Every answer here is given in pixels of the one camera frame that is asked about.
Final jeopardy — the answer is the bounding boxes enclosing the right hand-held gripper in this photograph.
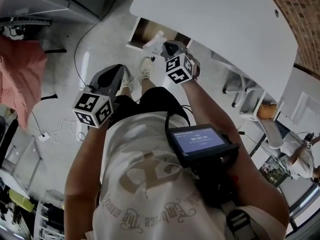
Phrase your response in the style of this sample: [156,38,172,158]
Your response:
[161,40,196,85]

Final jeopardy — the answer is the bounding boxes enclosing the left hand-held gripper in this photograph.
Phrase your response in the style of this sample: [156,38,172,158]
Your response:
[71,63,126,129]

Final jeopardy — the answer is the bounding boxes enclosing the white plastic bag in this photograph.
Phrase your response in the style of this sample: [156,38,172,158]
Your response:
[142,30,168,56]

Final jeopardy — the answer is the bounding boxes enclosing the white drawer with brown inside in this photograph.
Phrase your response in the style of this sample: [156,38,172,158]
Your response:
[125,17,192,52]

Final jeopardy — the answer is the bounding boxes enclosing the person's right forearm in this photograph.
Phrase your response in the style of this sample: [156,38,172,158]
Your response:
[181,77,291,235]

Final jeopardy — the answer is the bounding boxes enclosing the person's left forearm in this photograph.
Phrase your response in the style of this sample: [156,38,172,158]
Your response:
[63,122,112,240]

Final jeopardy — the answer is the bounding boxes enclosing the person's right hand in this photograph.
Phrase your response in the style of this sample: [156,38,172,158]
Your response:
[191,55,201,82]

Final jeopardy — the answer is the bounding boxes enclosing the white sneaker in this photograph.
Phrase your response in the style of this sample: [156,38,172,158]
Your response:
[139,56,155,80]
[121,70,131,95]

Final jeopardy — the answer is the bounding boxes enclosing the person's right leg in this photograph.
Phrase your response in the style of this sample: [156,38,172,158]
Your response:
[141,77,157,92]

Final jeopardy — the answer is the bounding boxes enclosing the black shorts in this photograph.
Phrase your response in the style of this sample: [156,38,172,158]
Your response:
[109,86,191,125]

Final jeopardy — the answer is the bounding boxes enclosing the white desk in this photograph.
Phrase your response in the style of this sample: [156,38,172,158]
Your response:
[129,0,300,102]

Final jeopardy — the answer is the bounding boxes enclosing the black metal chair legs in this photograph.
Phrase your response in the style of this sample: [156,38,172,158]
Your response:
[39,48,68,101]

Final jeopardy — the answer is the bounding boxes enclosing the pink padded jacket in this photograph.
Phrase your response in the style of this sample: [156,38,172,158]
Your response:
[0,35,48,130]

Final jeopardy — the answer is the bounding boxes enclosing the white office chair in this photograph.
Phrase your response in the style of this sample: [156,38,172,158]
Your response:
[222,70,286,150]

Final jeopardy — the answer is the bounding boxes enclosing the white printed t-shirt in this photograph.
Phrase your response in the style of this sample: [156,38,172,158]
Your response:
[92,111,288,240]

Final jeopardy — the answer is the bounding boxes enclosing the black office chair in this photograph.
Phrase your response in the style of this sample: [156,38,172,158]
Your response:
[0,116,20,170]

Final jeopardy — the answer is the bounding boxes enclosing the orange cushion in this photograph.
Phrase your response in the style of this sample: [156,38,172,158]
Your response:
[256,103,279,120]

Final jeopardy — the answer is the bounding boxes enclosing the white side table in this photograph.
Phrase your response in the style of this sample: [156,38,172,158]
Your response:
[0,133,48,197]

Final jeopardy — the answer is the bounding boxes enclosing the grey metal shelf rack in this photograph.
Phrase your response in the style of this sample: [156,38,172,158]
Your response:
[0,15,53,39]

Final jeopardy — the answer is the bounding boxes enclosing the white cluttered shelf unit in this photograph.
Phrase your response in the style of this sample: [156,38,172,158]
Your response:
[32,190,66,240]

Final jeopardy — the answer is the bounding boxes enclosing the yellow green bin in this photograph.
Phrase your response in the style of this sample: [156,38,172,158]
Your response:
[8,190,35,212]

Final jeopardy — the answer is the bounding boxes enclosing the dark glass tank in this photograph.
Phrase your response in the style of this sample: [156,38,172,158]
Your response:
[258,156,291,187]

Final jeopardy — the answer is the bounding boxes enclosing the silver metal pipe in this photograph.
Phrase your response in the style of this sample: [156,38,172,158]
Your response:
[288,181,320,220]

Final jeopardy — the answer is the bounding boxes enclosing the black floor cable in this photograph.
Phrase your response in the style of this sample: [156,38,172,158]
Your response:
[74,25,101,87]

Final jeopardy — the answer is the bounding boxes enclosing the grey strap with black buckle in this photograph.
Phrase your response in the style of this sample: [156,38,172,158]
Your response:
[226,208,253,240]

